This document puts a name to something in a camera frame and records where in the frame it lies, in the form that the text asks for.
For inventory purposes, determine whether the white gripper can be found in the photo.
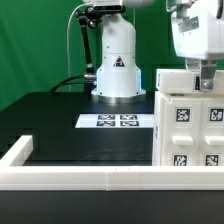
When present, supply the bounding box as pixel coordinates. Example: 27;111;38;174
166;0;224;92

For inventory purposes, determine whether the white cabinet top block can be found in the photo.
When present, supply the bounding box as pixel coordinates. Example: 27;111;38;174
156;69;224;94

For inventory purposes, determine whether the white cabinet door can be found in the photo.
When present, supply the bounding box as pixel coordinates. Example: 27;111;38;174
161;98;201;166
199;98;224;166

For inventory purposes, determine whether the white cabinet body box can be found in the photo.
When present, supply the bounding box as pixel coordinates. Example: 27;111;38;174
152;92;224;166

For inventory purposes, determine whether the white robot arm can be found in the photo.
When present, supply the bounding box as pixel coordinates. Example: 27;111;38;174
83;0;224;103

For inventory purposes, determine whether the overhead camera bar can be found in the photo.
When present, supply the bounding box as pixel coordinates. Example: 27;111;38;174
86;5;126;14

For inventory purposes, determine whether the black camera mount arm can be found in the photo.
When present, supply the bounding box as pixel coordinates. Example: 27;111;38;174
74;5;102;81

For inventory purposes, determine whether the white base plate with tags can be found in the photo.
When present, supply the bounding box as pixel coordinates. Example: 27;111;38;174
75;114;154;128

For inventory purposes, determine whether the white cable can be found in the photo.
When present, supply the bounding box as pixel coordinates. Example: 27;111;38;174
66;3;86;92

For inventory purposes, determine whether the black cable bundle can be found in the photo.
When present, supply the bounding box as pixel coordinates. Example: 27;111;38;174
49;75;98;93

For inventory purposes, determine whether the white U-shaped border frame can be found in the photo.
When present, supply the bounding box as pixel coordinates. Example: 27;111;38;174
0;135;224;191

